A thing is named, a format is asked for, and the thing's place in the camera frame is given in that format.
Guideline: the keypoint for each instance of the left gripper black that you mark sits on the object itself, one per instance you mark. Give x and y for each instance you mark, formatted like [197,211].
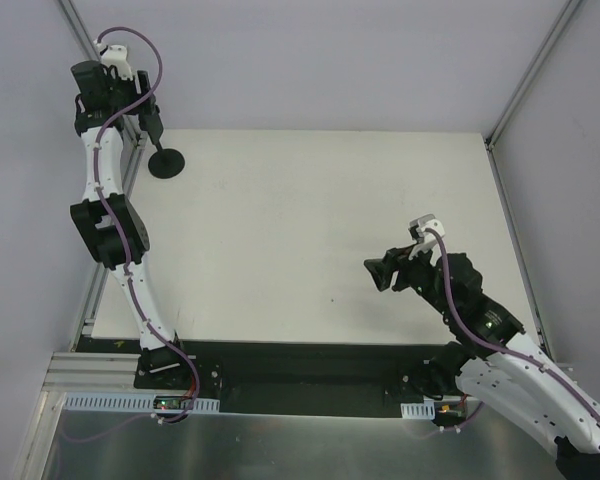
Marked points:
[146,106]

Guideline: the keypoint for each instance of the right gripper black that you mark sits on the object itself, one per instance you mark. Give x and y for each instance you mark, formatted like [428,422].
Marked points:
[396,272]

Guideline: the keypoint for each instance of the black phone stand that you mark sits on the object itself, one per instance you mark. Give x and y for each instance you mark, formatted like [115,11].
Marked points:
[165,163]

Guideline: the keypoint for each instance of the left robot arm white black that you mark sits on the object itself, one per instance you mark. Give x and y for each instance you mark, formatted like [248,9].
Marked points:
[105,218]

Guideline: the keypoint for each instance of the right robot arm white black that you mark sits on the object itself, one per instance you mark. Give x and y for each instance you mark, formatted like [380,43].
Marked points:
[494,360]

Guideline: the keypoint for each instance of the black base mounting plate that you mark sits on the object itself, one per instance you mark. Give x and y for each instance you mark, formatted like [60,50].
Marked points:
[365,401]

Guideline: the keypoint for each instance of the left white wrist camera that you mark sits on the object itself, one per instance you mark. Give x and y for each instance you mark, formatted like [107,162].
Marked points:
[115,58]

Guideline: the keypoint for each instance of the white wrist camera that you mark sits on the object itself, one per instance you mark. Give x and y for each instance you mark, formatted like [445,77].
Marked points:
[425,231]
[115,58]

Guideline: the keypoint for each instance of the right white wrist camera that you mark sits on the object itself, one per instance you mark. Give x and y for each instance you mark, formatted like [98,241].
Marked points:
[425,231]

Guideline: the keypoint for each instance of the right white cable duct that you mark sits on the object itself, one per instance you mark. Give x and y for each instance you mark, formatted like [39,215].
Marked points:
[424,410]

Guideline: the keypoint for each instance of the white cable duct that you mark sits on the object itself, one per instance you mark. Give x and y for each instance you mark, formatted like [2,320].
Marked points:
[138,403]
[424,410]

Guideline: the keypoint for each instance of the left white cable duct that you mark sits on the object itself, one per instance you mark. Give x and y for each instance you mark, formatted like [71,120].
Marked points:
[138,403]

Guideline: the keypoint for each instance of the right aluminium frame post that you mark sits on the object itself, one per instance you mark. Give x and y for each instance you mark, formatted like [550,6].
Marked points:
[556,32]

